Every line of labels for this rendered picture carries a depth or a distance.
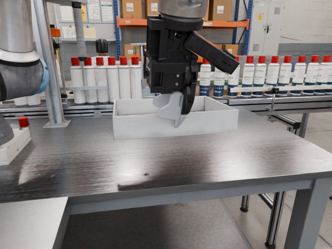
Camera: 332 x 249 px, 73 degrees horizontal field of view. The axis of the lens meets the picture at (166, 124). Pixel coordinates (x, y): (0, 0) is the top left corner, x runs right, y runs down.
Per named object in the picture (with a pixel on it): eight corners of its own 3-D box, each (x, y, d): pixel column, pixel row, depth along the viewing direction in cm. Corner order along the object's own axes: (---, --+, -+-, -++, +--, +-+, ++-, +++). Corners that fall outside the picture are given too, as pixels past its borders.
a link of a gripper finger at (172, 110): (153, 128, 46) (155, 87, 41) (181, 126, 48) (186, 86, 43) (156, 137, 44) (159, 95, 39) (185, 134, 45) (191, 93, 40)
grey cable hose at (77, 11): (88, 60, 92) (82, 3, 85) (86, 61, 89) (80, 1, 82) (79, 60, 92) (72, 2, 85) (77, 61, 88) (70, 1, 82)
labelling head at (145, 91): (157, 93, 126) (156, 44, 117) (160, 98, 114) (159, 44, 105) (131, 94, 124) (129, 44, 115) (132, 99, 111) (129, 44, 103)
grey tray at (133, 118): (204, 111, 70) (205, 96, 68) (236, 131, 51) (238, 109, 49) (115, 116, 65) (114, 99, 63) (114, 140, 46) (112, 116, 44)
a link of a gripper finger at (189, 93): (175, 106, 45) (179, 63, 40) (183, 105, 45) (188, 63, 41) (182, 119, 41) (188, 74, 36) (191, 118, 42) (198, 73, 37)
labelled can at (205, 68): (207, 97, 117) (209, 56, 111) (210, 99, 113) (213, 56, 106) (197, 97, 117) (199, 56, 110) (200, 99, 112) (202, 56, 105)
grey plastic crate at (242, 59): (264, 72, 297) (267, 55, 290) (287, 76, 261) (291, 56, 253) (224, 73, 282) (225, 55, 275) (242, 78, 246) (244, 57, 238)
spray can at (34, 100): (42, 103, 105) (34, 57, 98) (38, 105, 100) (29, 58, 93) (30, 103, 104) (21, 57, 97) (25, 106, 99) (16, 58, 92)
